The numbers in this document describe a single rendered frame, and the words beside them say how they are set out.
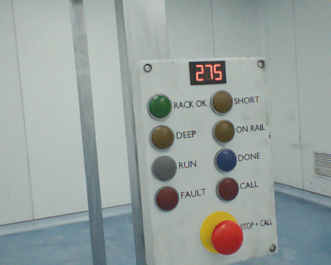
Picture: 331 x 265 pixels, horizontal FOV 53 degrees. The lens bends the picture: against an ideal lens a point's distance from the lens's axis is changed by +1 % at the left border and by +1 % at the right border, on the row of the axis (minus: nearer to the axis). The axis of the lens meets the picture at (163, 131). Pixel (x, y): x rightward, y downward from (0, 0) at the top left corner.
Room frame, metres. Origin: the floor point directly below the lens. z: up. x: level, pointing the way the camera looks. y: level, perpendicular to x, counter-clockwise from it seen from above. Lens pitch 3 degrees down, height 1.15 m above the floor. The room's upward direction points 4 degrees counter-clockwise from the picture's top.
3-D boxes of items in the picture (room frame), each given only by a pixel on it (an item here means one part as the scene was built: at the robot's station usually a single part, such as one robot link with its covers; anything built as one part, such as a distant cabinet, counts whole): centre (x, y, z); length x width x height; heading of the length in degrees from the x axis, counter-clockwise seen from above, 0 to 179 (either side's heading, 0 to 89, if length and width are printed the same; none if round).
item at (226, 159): (0.40, -0.07, 1.09); 0.03 x 0.01 x 0.03; 108
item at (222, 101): (0.40, -0.07, 1.16); 0.03 x 0.01 x 0.03; 108
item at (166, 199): (0.38, 0.00, 1.05); 0.03 x 0.01 x 0.03; 108
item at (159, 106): (0.38, 0.00, 1.16); 0.03 x 0.01 x 0.03; 108
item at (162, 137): (0.38, 0.00, 1.12); 0.03 x 0.01 x 0.03; 108
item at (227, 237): (0.39, -0.06, 1.00); 0.04 x 0.04 x 0.04; 18
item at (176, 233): (0.43, -0.05, 1.08); 0.17 x 0.06 x 0.26; 108
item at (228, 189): (0.40, -0.07, 1.05); 0.03 x 0.01 x 0.03; 108
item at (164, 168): (0.38, 0.00, 1.09); 0.03 x 0.01 x 0.03; 108
